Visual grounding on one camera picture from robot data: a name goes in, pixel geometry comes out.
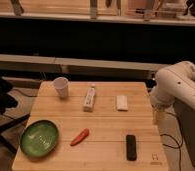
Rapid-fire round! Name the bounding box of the green ceramic bowl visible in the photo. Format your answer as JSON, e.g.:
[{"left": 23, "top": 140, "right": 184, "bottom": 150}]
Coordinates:
[{"left": 20, "top": 120, "right": 59, "bottom": 158}]

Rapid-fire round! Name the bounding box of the white bottle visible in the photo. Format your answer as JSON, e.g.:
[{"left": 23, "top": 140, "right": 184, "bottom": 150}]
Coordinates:
[{"left": 83, "top": 84, "right": 96, "bottom": 112}]

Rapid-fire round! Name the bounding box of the white folded cloth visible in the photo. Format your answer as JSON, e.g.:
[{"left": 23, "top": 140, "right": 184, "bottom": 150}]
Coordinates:
[{"left": 116, "top": 95, "right": 128, "bottom": 111}]

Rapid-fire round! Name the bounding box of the black office chair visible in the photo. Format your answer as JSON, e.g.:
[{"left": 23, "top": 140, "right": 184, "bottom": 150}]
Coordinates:
[{"left": 0, "top": 76, "right": 30, "bottom": 154}]

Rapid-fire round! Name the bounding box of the white paper cup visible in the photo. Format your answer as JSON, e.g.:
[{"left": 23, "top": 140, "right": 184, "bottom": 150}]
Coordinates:
[{"left": 53, "top": 77, "right": 69, "bottom": 99}]

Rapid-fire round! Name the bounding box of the black rectangular remote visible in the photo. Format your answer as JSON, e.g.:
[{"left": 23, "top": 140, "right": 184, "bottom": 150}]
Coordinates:
[{"left": 126, "top": 135, "right": 137, "bottom": 161}]

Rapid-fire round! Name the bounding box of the wooden table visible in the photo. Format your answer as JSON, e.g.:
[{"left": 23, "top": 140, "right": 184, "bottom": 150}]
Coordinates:
[{"left": 12, "top": 81, "right": 169, "bottom": 171}]

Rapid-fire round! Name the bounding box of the black cable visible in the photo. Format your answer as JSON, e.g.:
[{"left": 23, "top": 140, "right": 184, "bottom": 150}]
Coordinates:
[{"left": 159, "top": 111, "right": 184, "bottom": 171}]

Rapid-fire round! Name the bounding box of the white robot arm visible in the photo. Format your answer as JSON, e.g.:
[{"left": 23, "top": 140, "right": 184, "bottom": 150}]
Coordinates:
[{"left": 150, "top": 61, "right": 195, "bottom": 124}]

